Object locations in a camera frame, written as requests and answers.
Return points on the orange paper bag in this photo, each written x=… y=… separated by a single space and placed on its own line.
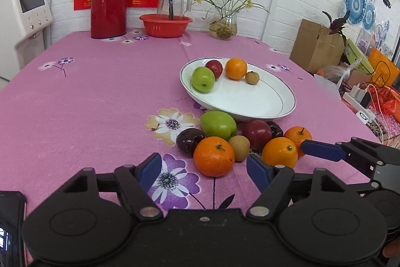
x=384 y=71

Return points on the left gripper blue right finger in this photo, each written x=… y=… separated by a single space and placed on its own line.
x=274 y=183

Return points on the orange on plate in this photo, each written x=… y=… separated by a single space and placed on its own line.
x=236 y=68

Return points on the red plum on plate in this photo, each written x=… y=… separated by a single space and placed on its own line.
x=216 y=67

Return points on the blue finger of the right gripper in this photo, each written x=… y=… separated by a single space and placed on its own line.
x=331 y=152

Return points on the white power strip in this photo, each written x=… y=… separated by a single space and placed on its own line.
x=365 y=115

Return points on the glass vase with plant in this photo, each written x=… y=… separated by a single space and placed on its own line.
x=223 y=24

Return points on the cardboard box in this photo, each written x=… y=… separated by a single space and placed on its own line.
x=315 y=47

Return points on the dark purple plum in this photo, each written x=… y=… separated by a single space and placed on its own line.
x=276 y=130
x=188 y=139

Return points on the blue paper fan decoration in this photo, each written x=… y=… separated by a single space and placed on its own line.
x=361 y=12

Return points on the white oval plate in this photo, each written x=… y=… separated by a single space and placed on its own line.
x=271 y=98

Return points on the green box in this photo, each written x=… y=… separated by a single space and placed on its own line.
x=354 y=54

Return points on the large green apple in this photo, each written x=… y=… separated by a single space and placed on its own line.
x=218 y=123

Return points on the green apple on plate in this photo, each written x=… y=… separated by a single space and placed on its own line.
x=202 y=79

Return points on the dark purple potted plant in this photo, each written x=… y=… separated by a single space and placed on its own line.
x=337 y=25

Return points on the red plastic basin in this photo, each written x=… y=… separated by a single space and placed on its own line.
x=161 y=26

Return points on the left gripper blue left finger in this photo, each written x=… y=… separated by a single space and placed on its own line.
x=134 y=182

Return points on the clear plastic bag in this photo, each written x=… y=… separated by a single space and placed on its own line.
x=332 y=77

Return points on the white water dispenser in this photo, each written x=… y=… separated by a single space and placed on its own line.
x=23 y=23

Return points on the brown kiwi fruit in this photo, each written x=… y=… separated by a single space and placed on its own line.
x=241 y=147

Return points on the small brown longan on plate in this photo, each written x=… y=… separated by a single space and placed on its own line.
x=252 y=78

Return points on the orange tangerine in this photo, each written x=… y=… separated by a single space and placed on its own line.
x=280 y=151
x=298 y=134
x=214 y=157

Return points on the red plum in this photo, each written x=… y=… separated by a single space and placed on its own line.
x=258 y=133
x=216 y=67

